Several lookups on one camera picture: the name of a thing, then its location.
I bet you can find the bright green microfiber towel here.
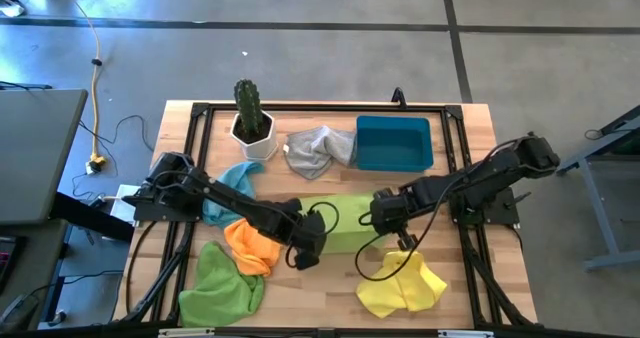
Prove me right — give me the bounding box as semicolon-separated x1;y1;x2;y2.
178;241;266;328

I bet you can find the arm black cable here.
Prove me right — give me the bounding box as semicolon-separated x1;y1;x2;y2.
308;201;341;237
354;177;451;283

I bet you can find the light green microfiber towel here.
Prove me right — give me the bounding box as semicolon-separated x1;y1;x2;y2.
298;192;387;255

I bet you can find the white hexagonal planter pot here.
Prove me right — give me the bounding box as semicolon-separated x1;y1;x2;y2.
229;110;279;162

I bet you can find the black aluminium rig frame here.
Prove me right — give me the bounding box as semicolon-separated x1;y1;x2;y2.
112;101;541;338

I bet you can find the teal microfiber towel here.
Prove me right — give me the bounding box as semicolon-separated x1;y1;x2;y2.
202;161;265;229

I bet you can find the grey side table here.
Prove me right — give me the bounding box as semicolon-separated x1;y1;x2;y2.
0;88;89;227

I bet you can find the black table support beam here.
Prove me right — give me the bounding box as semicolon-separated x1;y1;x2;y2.
49;191;136;243

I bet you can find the grey microfiber towel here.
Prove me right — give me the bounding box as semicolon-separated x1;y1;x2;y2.
283;125;359;181

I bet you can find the yellow microfiber towel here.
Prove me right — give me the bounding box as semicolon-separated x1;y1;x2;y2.
355;250;449;320

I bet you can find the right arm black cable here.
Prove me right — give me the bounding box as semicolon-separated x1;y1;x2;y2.
354;177;451;283

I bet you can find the grey metal stand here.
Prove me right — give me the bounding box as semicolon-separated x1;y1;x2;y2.
556;105;640;273

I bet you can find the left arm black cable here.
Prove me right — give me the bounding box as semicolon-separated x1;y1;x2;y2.
308;201;341;237

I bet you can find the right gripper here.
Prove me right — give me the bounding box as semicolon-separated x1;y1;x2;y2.
394;225;422;253

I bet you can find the white power box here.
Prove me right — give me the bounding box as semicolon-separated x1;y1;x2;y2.
109;183;142;225

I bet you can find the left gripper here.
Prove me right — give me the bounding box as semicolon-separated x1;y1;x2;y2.
294;248;322;272

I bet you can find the black keyboard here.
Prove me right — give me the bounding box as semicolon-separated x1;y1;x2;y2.
0;235;24;292

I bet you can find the green cactus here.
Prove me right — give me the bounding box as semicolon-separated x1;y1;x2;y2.
233;78;264;138

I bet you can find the orange microfiber towel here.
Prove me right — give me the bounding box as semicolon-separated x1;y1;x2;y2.
223;217;282;278

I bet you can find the blue plastic bin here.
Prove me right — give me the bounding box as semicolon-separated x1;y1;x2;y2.
355;115;435;173

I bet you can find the yellow extension cable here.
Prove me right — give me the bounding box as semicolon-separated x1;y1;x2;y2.
53;0;108;175

